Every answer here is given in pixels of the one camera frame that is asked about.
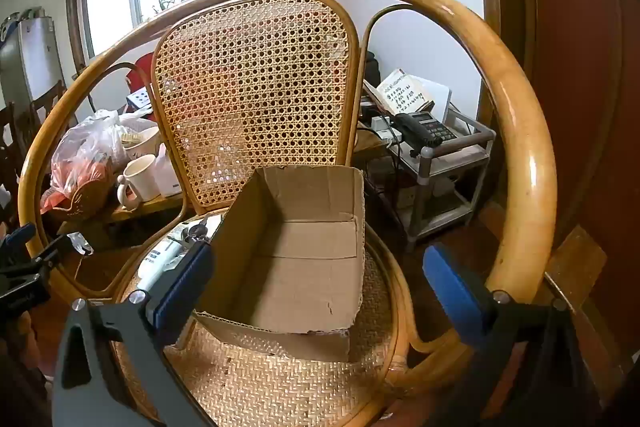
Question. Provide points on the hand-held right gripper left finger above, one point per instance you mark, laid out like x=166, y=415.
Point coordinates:
x=182, y=287

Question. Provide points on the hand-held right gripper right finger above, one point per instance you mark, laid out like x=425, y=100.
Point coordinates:
x=450, y=287

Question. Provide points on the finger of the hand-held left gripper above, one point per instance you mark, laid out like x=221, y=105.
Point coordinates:
x=50, y=254
x=22, y=234

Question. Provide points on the white remote with printed back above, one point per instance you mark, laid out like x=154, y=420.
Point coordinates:
x=160, y=259

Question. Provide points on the bunch of black-headed keys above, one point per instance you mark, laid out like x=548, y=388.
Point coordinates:
x=192, y=232

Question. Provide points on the brown cardboard box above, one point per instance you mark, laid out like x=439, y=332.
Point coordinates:
x=300, y=267

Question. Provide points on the clear plastic wrapper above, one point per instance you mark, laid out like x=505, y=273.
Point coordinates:
x=80, y=244

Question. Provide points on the woven basket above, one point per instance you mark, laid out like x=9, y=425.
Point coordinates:
x=85, y=199

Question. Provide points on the wooden table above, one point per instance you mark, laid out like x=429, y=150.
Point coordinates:
x=150, y=207

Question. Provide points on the clear plastic bag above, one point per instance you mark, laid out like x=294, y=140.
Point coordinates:
x=85, y=147

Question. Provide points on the white plastic jug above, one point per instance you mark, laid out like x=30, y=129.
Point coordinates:
x=166, y=174

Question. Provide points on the white mug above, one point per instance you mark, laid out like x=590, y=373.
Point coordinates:
x=142, y=177

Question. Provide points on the grey metal cart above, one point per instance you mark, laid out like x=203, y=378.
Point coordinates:
x=426, y=167

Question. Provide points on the wooden board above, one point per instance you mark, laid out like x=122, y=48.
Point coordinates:
x=575, y=267

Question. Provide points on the wooden dining chair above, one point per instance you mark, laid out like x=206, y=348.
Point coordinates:
x=47, y=102

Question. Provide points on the white patterned bowl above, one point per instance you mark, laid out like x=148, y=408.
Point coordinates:
x=142, y=147

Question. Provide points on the black desk telephone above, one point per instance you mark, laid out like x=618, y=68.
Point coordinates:
x=425, y=129

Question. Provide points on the white power strip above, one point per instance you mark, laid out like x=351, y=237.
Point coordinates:
x=381, y=126

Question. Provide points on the grey refrigerator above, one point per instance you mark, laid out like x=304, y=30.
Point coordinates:
x=30, y=57

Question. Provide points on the white dotted box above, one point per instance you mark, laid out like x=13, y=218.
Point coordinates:
x=140, y=99

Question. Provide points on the white plastic board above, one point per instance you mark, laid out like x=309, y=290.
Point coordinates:
x=440, y=94

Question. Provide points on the red bag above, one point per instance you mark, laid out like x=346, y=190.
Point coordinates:
x=140, y=72

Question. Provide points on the handwritten notepad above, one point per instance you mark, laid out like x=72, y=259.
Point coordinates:
x=405, y=89

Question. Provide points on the rattan armchair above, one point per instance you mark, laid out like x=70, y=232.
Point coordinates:
x=250, y=72

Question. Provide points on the black bag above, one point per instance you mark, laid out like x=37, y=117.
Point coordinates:
x=372, y=67

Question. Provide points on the red-brown wooden door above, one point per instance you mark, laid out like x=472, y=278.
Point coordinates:
x=575, y=57

